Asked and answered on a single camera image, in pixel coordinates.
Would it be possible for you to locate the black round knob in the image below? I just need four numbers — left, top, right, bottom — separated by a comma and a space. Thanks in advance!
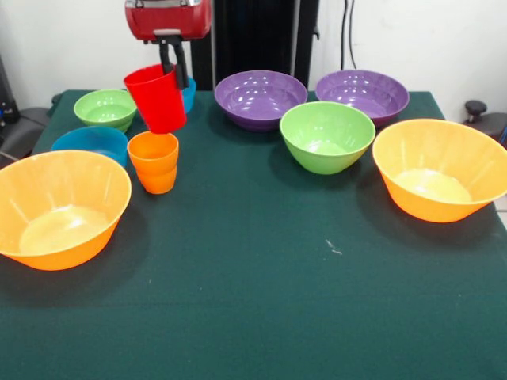
464, 100, 488, 124

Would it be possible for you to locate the medium green plastic bowl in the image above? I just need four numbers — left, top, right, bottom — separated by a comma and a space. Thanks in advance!
279, 101, 377, 176

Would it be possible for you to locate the small blue plastic bowl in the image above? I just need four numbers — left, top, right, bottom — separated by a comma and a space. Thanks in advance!
50, 125, 129, 169
180, 76, 198, 116

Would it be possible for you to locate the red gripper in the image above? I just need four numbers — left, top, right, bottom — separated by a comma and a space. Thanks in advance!
124, 0, 214, 90

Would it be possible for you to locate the dark brown rounded base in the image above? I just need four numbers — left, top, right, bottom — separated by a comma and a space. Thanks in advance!
467, 112, 507, 150

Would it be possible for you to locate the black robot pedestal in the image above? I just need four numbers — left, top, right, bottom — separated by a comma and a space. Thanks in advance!
189, 0, 321, 92

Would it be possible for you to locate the dark green tablecloth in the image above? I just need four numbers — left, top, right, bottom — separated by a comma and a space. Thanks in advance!
0, 89, 507, 380

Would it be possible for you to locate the purple plastic bowl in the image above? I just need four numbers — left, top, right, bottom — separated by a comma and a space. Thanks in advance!
214, 70, 309, 132
314, 70, 410, 128

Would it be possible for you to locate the orange plastic cup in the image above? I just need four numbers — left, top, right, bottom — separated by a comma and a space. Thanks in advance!
126, 131, 180, 196

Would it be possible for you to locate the small green plastic bowl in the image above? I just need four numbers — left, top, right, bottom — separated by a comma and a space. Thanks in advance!
73, 88, 140, 134

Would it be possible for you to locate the black device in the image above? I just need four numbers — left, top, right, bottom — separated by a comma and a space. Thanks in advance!
0, 53, 20, 127

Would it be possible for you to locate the large orange plastic bowl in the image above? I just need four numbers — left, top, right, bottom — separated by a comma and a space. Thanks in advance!
372, 118, 507, 224
0, 150, 133, 272

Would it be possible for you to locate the red plastic cup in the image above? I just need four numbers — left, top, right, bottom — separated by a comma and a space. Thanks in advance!
123, 63, 188, 135

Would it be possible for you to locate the black wall cable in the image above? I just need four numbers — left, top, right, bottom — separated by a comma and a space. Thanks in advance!
341, 0, 358, 71

